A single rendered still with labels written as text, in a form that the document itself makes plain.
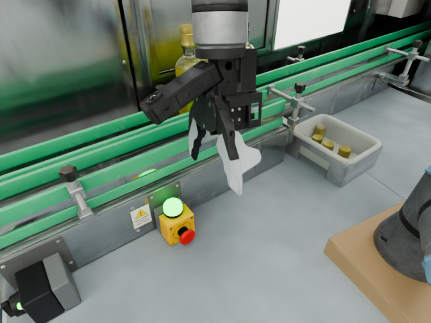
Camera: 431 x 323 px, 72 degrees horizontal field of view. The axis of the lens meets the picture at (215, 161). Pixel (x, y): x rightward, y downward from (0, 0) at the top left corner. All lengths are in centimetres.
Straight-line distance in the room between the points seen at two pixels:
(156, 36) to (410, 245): 75
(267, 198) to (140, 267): 37
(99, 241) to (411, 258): 63
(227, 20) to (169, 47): 49
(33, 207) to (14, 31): 38
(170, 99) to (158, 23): 48
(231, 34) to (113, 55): 50
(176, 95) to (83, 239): 40
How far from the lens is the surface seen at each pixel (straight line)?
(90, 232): 68
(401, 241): 71
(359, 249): 73
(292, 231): 77
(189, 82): 40
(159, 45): 86
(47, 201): 62
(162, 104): 39
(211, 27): 41
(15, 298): 69
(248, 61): 45
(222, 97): 43
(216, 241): 73
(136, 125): 80
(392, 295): 69
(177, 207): 67
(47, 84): 84
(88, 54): 84
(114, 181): 64
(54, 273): 66
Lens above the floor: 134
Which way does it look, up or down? 39 degrees down
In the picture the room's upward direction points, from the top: straight up
